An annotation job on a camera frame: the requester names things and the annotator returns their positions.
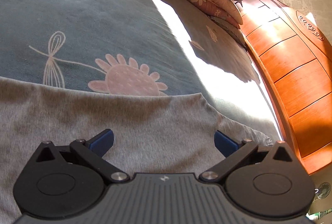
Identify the white round fan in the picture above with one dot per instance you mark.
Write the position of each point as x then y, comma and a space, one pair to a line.
325, 190

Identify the wooden headboard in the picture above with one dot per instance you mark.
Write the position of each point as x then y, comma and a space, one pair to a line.
290, 71

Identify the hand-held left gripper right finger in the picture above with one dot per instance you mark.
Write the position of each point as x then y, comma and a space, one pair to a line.
225, 143

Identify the flat blue-grey pillow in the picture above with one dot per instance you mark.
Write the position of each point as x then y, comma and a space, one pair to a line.
228, 28

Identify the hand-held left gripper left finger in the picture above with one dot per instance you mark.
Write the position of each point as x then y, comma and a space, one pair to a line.
102, 141

